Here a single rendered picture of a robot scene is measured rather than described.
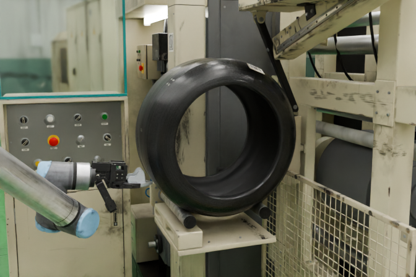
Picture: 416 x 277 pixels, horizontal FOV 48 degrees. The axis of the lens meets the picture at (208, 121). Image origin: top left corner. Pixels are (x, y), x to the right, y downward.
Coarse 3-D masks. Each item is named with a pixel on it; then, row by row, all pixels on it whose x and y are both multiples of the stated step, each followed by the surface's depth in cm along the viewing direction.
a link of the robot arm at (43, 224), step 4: (36, 212) 147; (36, 216) 147; (40, 216) 145; (44, 216) 144; (36, 220) 146; (40, 220) 145; (44, 220) 144; (48, 220) 143; (36, 224) 146; (40, 224) 145; (44, 224) 145; (48, 224) 144; (52, 224) 142; (40, 228) 145; (44, 228) 145; (48, 228) 145; (52, 228) 145; (48, 232) 145; (52, 232) 146
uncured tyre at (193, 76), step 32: (192, 64) 156; (224, 64) 153; (160, 96) 150; (192, 96) 148; (256, 96) 183; (160, 128) 147; (256, 128) 187; (288, 128) 162; (160, 160) 149; (256, 160) 187; (288, 160) 164; (192, 192) 153; (224, 192) 182; (256, 192) 161
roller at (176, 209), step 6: (162, 198) 183; (168, 204) 174; (174, 204) 169; (174, 210) 166; (180, 210) 162; (180, 216) 159; (186, 216) 156; (192, 216) 155; (186, 222) 155; (192, 222) 155
